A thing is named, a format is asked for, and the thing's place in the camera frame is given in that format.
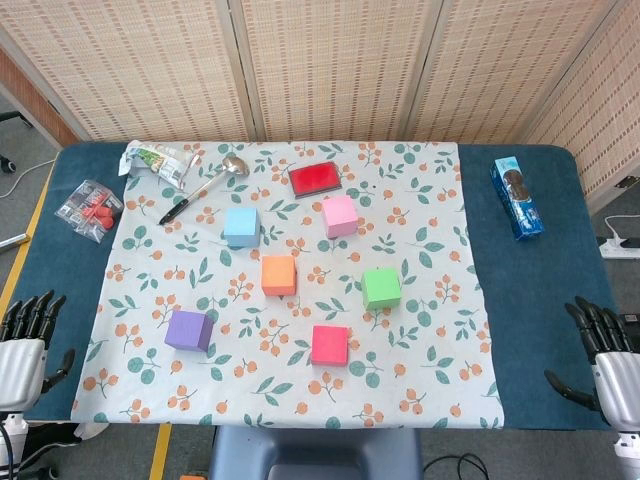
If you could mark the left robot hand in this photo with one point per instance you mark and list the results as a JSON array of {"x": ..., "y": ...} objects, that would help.
[{"x": 22, "y": 370}]

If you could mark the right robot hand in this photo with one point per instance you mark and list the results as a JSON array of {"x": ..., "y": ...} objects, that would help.
[{"x": 620, "y": 385}]

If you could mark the purple foam cube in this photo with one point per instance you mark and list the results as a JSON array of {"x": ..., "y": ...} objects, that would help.
[{"x": 186, "y": 331}]

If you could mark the green foam cube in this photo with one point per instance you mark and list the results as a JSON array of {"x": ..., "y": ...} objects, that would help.
[{"x": 381, "y": 289}]

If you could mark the light blue foam cube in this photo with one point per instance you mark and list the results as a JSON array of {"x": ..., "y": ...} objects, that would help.
[{"x": 241, "y": 225}]

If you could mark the orange foam cube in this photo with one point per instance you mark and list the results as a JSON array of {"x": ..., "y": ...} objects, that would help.
[{"x": 278, "y": 275}]

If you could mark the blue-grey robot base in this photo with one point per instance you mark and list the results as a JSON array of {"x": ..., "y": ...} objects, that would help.
[{"x": 310, "y": 450}]

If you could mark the metal bar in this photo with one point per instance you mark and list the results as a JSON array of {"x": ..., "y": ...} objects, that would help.
[{"x": 12, "y": 241}]

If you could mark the white power strip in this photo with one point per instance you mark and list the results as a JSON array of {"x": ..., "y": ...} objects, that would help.
[{"x": 620, "y": 249}]

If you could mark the plastic bag with red caps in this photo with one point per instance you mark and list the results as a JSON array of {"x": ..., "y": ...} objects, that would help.
[{"x": 90, "y": 207}]

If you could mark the blue cookie box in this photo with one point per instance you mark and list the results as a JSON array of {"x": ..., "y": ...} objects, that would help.
[{"x": 517, "y": 200}]

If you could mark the crumpled snack bag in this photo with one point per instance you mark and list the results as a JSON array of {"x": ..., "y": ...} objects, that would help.
[{"x": 155, "y": 160}]

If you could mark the black office chair base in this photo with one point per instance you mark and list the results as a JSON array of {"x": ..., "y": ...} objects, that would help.
[{"x": 15, "y": 117}]

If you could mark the floral tablecloth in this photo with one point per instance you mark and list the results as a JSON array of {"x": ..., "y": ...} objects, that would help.
[{"x": 280, "y": 390}]

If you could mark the bamboo folding screen panel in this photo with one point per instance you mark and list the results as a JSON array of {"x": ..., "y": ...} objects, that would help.
[
  {"x": 335, "y": 65},
  {"x": 510, "y": 65},
  {"x": 605, "y": 125},
  {"x": 140, "y": 65}
]

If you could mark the red foam cube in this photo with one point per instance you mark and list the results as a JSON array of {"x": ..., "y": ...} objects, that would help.
[{"x": 329, "y": 345}]

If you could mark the light pink foam cube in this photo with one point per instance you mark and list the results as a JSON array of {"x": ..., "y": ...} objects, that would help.
[{"x": 339, "y": 215}]

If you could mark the red ink stamp pad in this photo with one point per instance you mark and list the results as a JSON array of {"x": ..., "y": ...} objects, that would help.
[{"x": 314, "y": 180}]

